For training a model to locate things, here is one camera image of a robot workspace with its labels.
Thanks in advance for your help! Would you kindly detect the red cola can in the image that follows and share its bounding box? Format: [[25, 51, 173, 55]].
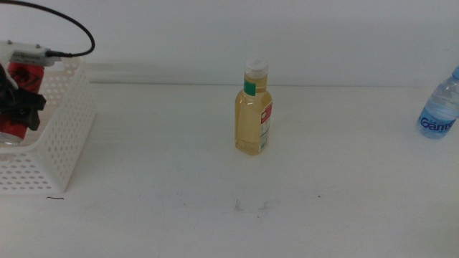
[[0, 61, 45, 146]]

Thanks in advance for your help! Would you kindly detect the yellow tea bottle white cap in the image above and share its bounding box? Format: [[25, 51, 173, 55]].
[[234, 57, 273, 156]]

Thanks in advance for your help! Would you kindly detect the clear water bottle blue label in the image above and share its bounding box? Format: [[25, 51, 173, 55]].
[[415, 66, 459, 140]]

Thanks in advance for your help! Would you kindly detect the white perforated plastic basket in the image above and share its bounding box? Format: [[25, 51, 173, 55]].
[[0, 57, 98, 196]]

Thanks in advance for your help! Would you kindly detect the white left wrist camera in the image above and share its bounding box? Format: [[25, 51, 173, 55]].
[[0, 39, 62, 90]]

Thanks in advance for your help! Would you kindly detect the black camera cable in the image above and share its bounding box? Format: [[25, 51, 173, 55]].
[[0, 0, 96, 59]]

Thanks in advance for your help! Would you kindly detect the white wall trunking strip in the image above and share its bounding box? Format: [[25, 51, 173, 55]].
[[85, 62, 248, 85]]

